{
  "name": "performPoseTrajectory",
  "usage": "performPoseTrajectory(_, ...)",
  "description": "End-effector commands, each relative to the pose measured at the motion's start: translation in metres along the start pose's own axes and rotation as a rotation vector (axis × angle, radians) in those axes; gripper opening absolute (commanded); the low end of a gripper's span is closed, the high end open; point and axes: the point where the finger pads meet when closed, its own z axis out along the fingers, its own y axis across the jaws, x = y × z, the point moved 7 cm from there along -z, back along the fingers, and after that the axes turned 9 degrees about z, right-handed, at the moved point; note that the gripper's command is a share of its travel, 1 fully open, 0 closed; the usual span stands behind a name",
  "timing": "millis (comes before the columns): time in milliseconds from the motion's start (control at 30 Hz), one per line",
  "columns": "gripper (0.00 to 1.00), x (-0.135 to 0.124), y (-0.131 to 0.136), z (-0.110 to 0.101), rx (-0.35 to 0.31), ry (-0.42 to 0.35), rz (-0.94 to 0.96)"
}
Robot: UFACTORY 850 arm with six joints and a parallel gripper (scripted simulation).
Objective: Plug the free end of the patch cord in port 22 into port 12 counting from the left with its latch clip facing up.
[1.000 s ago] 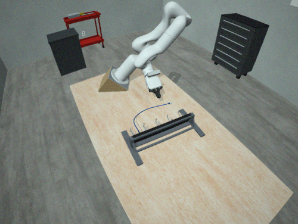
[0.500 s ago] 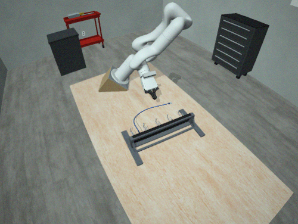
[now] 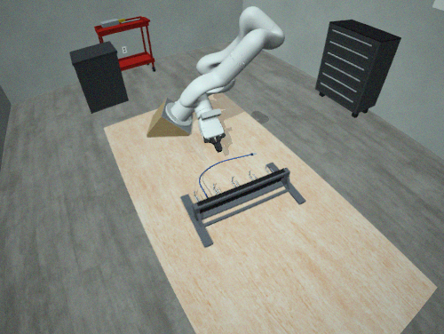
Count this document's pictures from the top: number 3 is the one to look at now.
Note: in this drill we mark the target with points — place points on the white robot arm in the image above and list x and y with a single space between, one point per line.
248 44

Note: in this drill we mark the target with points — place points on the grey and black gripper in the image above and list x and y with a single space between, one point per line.
209 128

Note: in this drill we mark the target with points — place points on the black patch panel rack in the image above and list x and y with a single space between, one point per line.
278 179

